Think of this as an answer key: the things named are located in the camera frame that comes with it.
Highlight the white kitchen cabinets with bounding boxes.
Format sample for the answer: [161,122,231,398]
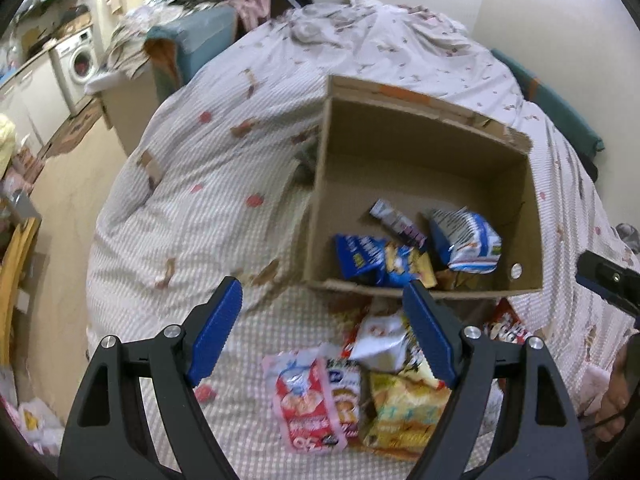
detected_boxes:
[0,51,72,162]

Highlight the blue and yellow snack bag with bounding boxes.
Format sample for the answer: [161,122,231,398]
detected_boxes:
[384,242,437,289]

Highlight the white side cabinet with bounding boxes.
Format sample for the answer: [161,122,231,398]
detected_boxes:
[84,66,177,157]

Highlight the white printed quilt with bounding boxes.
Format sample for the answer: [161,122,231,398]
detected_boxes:
[85,0,640,467]

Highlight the dark blue snack bag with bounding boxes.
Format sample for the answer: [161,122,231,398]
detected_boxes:
[334,232,388,282]

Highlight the blue label biscuit packet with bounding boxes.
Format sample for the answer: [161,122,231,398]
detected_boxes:
[326,358,362,438]

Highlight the pink snack bag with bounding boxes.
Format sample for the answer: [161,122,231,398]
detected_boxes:
[261,346,349,454]

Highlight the brown door mat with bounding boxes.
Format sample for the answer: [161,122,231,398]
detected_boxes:
[46,99,107,157]

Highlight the cardboard box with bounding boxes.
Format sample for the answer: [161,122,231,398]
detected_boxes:
[302,74,545,301]

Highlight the white washing machine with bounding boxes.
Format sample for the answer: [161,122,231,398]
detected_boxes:
[51,29,99,112]

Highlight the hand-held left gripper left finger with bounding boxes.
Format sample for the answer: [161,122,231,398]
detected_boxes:
[59,276,243,480]

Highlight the yellow wooden chair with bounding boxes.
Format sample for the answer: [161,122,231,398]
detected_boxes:
[0,216,44,367]

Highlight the teal fabric storage box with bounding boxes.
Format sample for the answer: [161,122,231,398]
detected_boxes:
[145,5,239,95]

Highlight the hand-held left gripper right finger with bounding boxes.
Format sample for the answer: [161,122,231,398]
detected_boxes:
[402,280,591,480]

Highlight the blue and white snack bag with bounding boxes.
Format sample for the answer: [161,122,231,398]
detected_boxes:
[429,206,503,272]

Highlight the pile of printed clothes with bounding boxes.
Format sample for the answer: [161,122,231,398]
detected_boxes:
[106,0,242,82]

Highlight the person's bare leg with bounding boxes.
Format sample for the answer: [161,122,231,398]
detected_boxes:
[596,334,640,444]

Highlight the white plastic bags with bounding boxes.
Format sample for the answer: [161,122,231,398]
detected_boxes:
[0,394,67,457]

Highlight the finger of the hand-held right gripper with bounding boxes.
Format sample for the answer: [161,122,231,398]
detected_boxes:
[575,250,640,317]

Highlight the white and red snack bag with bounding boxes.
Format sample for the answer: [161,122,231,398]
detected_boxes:
[341,309,418,375]

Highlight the silver and purple snack packet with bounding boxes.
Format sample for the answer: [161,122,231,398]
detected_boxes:
[369,198,429,249]

